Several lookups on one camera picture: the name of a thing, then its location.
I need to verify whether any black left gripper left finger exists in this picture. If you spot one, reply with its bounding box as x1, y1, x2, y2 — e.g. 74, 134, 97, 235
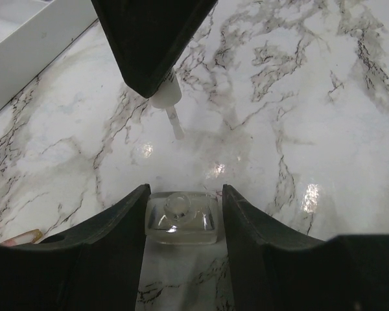
0, 184, 150, 310

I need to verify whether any white plastic organizer tray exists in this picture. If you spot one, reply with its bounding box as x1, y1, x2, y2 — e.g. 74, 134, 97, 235
0, 0, 97, 110

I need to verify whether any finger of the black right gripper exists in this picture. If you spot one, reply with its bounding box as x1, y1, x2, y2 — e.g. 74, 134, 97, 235
92, 0, 216, 98

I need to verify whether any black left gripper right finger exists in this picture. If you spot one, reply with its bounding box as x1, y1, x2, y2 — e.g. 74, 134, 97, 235
222, 185, 389, 310

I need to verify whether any mannequin hand with long nails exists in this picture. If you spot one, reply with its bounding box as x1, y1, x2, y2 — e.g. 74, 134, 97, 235
0, 229, 43, 247

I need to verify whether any clear polish bottle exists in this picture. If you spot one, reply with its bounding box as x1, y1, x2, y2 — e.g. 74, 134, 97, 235
145, 192, 218, 245

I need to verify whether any white polish cap with brush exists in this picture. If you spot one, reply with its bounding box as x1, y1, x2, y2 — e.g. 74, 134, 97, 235
149, 69, 184, 139

